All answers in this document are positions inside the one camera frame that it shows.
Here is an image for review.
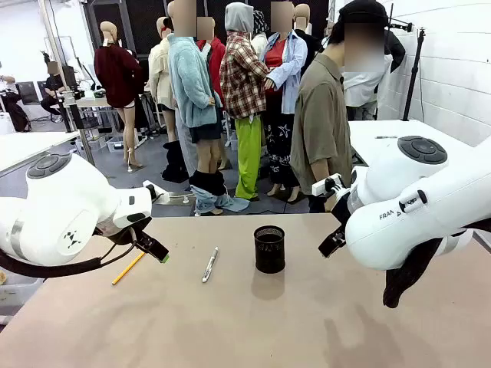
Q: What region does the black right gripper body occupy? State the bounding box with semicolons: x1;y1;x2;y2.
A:
329;190;351;230

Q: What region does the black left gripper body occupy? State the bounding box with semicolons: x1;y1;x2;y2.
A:
97;224;140;247

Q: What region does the yellow pencil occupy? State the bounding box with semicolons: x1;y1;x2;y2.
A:
111;251;146;286

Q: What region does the white silver pen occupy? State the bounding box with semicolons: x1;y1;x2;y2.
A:
201;246;219;284

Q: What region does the person's right forearm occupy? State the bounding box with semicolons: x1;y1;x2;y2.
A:
311;157;333;186

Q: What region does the black mesh pen holder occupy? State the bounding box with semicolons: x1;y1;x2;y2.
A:
253;225;286;274

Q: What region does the white table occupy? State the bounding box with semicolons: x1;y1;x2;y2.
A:
347;119;491;170
0;131;80;177

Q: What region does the person in olive shirt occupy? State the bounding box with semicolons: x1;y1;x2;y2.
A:
290;0;390;214

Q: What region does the mannequin in white shirt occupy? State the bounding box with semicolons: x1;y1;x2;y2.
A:
342;53;394;120

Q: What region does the clear plastic bin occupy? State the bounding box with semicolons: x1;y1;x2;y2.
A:
0;268;45;319

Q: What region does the grey workbench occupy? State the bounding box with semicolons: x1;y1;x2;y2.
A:
61;91;117;166

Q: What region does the mannequin in light blue shirt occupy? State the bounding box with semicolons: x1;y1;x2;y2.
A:
264;2;310;203

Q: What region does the black tripod stand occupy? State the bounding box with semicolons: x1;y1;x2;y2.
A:
401;26;429;122

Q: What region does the seated person in black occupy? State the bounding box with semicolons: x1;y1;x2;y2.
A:
40;61;68;117

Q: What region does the mannequin in maroon sweater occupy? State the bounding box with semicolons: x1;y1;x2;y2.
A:
94;21;145;173

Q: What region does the mannequin in cream jacket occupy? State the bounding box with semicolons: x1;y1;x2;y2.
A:
148;17;178;143

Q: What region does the mannequin in blue fleece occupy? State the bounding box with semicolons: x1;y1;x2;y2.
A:
167;0;250;216

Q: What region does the mannequin in plaid hooded shirt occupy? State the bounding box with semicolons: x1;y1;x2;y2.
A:
219;2;270;202

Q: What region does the mannequin in black clothes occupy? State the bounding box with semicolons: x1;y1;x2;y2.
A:
294;3;325;77

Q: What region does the mannequin in black jacket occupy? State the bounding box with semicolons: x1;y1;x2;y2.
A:
383;28;407;74

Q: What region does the black boom stand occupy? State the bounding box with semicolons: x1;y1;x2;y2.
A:
387;3;414;34

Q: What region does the mannequin in red jacket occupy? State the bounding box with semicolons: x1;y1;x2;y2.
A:
196;17;227;113

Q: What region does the mannequin with patterned headscarf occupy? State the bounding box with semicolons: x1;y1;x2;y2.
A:
251;9;269;54

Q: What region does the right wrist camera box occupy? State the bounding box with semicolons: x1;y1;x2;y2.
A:
311;172;343;197

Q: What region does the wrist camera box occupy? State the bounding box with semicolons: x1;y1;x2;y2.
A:
143;183;170;205
311;172;343;197

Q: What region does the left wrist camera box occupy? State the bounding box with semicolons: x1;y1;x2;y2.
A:
143;183;170;205

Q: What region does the left arm black cable sleeve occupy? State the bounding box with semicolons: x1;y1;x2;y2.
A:
0;226;149;279

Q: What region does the arm black cable sleeve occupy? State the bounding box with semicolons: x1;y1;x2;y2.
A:
0;226;149;279
382;228;476;310

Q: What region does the right arm black cable sleeve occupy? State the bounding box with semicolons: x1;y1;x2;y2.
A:
382;228;476;310

